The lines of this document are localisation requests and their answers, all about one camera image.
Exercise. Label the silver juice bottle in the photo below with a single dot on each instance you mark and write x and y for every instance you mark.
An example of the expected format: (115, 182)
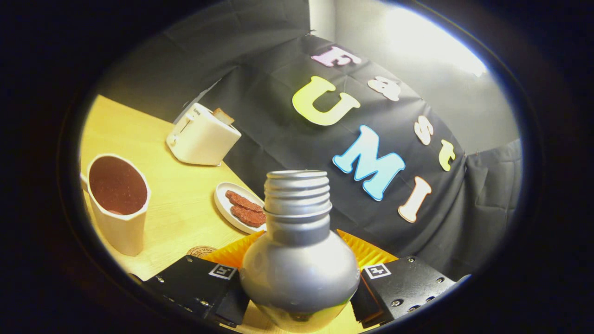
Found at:
(299, 273)

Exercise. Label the red meat slice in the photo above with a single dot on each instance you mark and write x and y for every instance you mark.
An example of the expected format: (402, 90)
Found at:
(241, 200)
(248, 216)

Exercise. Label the white toaster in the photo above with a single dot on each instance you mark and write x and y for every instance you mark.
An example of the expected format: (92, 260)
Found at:
(204, 139)

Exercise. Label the white cup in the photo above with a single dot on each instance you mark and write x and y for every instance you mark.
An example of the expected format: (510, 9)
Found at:
(120, 232)

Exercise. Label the wooden table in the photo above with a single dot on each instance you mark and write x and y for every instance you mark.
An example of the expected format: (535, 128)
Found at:
(185, 208)

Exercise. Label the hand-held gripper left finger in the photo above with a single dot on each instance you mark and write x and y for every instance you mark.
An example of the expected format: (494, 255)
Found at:
(195, 287)

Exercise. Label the round cork coaster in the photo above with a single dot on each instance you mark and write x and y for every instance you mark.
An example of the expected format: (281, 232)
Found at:
(200, 252)

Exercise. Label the white oval plate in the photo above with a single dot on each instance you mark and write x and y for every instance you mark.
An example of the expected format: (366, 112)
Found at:
(224, 204)

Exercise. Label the toast slice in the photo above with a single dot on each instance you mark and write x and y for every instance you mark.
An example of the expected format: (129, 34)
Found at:
(223, 116)

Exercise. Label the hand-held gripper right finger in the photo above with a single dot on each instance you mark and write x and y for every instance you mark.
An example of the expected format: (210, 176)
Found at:
(408, 287)

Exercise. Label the black backdrop cloth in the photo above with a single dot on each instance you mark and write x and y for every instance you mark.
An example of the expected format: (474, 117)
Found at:
(287, 148)

